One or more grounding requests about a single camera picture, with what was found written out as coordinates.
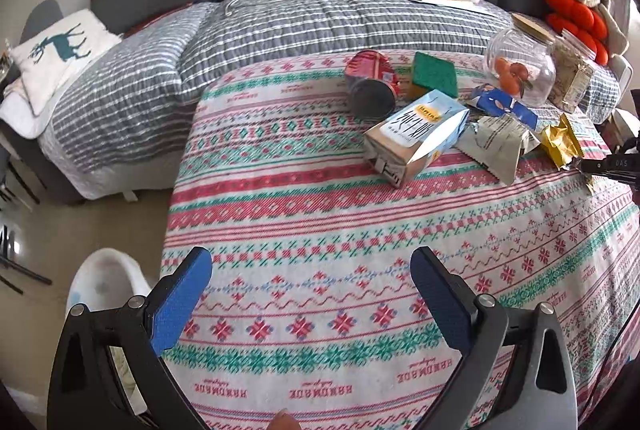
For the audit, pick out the blue snack packet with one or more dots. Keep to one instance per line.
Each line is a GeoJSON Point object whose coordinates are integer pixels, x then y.
{"type": "Point", "coordinates": [500, 103]}

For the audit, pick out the person's left hand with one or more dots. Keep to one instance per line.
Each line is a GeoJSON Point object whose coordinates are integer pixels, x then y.
{"type": "Point", "coordinates": [286, 422]}

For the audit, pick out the plain red can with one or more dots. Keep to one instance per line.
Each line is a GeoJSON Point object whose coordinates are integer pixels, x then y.
{"type": "Point", "coordinates": [370, 70]}

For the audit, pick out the black metal frame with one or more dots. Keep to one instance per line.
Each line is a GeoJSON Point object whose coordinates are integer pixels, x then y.
{"type": "Point", "coordinates": [15, 265]}

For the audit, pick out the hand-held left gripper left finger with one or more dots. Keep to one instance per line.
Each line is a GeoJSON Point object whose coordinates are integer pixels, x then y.
{"type": "Point", "coordinates": [180, 305]}

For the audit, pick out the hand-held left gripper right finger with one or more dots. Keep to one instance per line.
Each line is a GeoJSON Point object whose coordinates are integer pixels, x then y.
{"type": "Point", "coordinates": [445, 305]}

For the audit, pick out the white plastic bin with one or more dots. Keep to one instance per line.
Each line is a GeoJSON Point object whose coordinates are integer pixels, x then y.
{"type": "Point", "coordinates": [107, 275]}

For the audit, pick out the grey striped quilt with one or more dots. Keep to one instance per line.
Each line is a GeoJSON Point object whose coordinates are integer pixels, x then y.
{"type": "Point", "coordinates": [125, 100]}

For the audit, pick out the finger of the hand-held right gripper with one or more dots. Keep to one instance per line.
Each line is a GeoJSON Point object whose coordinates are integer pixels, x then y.
{"type": "Point", "coordinates": [615, 166]}

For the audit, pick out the orange cushion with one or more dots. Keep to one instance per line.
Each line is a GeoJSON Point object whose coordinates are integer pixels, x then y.
{"type": "Point", "coordinates": [575, 15]}

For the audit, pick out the light blue drink carton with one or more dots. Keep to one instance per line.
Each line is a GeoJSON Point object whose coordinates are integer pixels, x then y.
{"type": "Point", "coordinates": [415, 135]}

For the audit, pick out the green yellow sponge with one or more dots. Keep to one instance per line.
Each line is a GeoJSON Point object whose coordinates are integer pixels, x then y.
{"type": "Point", "coordinates": [435, 73]}

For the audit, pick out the white deer print pillow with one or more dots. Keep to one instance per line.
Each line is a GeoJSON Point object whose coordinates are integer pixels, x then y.
{"type": "Point", "coordinates": [55, 55]}

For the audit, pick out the yellow snack wrapper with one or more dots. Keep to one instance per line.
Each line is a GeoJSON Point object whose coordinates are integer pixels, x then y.
{"type": "Point", "coordinates": [560, 143]}

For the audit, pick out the patterned red green tablecloth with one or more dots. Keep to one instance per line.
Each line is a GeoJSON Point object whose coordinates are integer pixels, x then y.
{"type": "Point", "coordinates": [325, 210]}

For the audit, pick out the mandarin orange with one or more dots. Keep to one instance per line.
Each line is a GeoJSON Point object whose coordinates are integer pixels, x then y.
{"type": "Point", "coordinates": [504, 67]}
{"type": "Point", "coordinates": [520, 72]}
{"type": "Point", "coordinates": [514, 88]}

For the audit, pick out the silver grey wrapper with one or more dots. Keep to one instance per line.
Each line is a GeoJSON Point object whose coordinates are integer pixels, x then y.
{"type": "Point", "coordinates": [495, 145]}

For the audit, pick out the glass jar with cork lid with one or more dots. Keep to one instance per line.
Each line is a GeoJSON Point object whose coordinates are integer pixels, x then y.
{"type": "Point", "coordinates": [530, 55]}

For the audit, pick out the white cloth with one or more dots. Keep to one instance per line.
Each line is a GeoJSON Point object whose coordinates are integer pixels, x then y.
{"type": "Point", "coordinates": [20, 115]}

